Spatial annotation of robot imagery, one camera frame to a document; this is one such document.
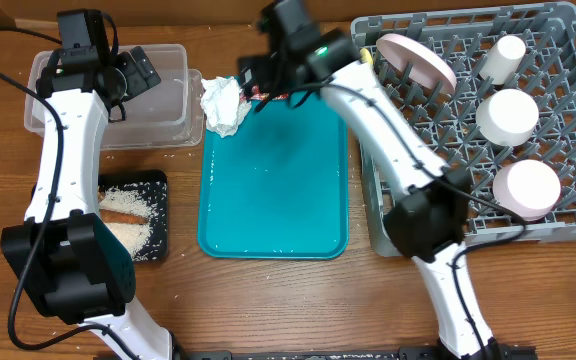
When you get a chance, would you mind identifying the red snack wrapper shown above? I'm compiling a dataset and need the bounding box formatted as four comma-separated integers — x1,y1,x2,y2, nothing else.
248,85,288,101

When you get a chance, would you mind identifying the white napkin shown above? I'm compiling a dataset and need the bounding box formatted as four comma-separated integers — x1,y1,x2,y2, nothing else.
200,77,252,138

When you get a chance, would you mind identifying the yellow plastic spoon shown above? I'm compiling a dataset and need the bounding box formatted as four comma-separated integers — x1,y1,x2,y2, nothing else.
359,48,374,65

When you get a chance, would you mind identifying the white rice pile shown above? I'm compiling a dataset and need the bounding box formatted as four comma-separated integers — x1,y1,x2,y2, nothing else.
98,181,168,263

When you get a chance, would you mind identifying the orange carrot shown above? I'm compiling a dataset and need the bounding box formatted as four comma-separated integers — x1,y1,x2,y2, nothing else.
100,209,149,225

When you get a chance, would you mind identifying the white pink plate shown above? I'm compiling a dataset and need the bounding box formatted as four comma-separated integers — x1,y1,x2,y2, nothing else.
376,34,457,95

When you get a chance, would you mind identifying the white cup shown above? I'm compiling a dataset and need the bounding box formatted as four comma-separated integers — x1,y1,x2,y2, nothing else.
479,35,526,86

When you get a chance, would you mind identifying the pale green bowl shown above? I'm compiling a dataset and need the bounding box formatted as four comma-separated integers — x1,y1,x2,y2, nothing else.
475,89,539,147

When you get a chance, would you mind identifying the pink bowl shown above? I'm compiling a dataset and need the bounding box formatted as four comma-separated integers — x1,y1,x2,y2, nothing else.
492,159,561,221

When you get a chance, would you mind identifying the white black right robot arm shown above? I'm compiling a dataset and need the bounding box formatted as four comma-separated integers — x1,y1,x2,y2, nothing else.
238,0,500,359

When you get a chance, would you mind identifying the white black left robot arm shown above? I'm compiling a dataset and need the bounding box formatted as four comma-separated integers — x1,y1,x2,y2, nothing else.
1,9,183,359

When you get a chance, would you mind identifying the grey dishwasher rack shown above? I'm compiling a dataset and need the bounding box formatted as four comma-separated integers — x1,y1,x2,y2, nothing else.
350,2,576,244

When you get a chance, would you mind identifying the clear plastic bin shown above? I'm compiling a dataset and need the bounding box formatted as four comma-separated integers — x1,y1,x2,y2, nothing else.
23,43,204,153

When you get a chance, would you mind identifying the black tray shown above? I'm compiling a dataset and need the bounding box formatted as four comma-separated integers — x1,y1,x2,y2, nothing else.
99,170,169,263

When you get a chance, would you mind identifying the teal tray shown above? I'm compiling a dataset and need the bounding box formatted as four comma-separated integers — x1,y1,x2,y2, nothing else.
197,97,349,260

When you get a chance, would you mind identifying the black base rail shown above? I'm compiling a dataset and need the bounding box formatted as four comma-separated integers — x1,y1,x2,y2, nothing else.
181,345,538,360

